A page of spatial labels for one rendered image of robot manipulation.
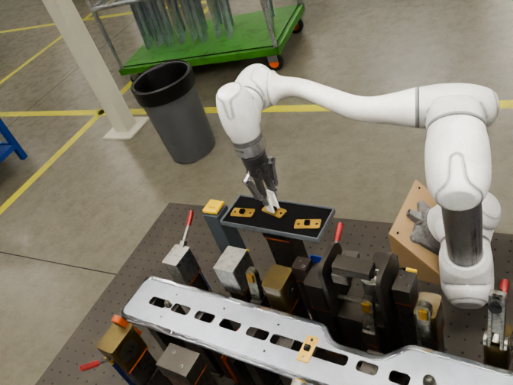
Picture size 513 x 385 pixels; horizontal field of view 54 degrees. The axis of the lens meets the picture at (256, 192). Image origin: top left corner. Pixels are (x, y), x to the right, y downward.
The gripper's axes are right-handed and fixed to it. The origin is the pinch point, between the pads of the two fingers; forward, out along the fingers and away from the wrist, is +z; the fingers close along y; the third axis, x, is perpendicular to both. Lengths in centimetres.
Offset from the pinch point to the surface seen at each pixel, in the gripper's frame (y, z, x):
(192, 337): 42.9, 23.5, -4.4
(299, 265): 8.8, 13.4, 15.2
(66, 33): -96, 16, -338
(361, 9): -370, 122, -240
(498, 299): 0, 3, 71
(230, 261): 19.1, 12.4, -5.4
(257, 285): 19.3, 17.9, 4.8
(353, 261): 5.1, 4.6, 34.6
